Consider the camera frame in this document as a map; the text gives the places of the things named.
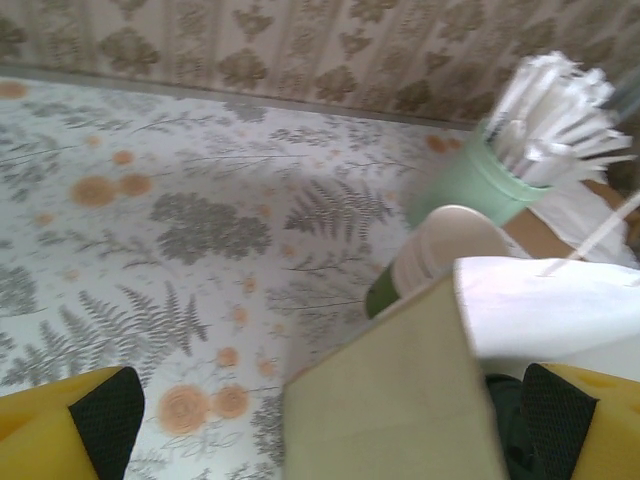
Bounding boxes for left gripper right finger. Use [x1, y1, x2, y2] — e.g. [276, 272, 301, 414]
[522, 363, 640, 480]

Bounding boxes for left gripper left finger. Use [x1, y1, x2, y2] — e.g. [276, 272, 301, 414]
[0, 366, 146, 480]

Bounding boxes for landscape print paper bag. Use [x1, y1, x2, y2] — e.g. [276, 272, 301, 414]
[282, 193, 640, 480]

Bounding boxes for brown napkin tray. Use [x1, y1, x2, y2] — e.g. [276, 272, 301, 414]
[502, 177, 640, 262]

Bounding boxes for white paper napkins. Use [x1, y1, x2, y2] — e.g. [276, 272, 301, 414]
[529, 179, 632, 262]

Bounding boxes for stack of green paper cups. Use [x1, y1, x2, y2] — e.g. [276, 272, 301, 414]
[363, 203, 521, 321]

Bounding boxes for pale green straw holder cup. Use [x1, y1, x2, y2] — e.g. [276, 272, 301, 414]
[405, 119, 554, 232]

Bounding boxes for paper wrapped straws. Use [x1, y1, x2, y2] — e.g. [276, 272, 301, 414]
[483, 49, 637, 190]

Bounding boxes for aluminium back rail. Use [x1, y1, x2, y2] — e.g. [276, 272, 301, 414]
[0, 63, 484, 132]

